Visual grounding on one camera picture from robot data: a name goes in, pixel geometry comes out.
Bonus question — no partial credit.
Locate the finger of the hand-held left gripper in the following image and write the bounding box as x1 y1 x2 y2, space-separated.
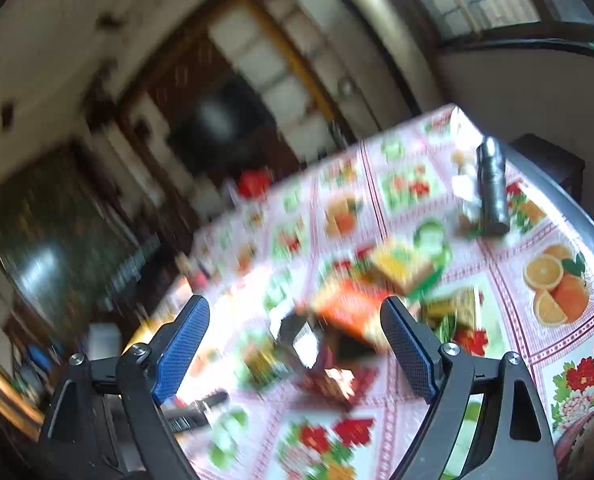
163 391 230 433

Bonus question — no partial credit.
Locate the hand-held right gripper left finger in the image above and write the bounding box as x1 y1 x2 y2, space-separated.
39 295 211 480

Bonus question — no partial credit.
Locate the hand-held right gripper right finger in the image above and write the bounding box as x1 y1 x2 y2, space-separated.
380 296 560 480

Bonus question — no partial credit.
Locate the yellow cardboard box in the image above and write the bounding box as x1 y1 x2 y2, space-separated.
124 280 192 356

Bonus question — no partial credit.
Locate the green snack packet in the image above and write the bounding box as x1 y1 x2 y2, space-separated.
419 287 478 341

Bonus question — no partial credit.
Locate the orange cracker packet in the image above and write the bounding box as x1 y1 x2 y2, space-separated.
312 280 392 351

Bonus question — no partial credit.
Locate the olive yellow snack packet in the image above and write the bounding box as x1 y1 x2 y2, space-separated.
242 345 282 386

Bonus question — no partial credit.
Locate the green label cracker packet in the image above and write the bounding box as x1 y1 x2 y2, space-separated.
369 240 445 296

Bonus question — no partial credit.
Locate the floral tablecloth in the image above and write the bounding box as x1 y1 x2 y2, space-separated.
122 102 594 480

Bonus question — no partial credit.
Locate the small green candy wrapper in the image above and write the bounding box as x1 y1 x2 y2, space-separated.
457 210 482 238

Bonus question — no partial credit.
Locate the dark painted panel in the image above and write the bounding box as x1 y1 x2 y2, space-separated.
0 150 142 321

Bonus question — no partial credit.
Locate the black flashlight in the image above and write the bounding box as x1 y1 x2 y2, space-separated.
476 136 512 237

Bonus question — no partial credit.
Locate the red plastic bag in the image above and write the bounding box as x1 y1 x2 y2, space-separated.
234 169 275 200

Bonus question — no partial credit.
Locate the black television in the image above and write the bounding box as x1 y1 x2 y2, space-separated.
169 77 278 171

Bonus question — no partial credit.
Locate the yellow wooden pillar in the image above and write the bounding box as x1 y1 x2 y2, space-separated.
247 0 342 126

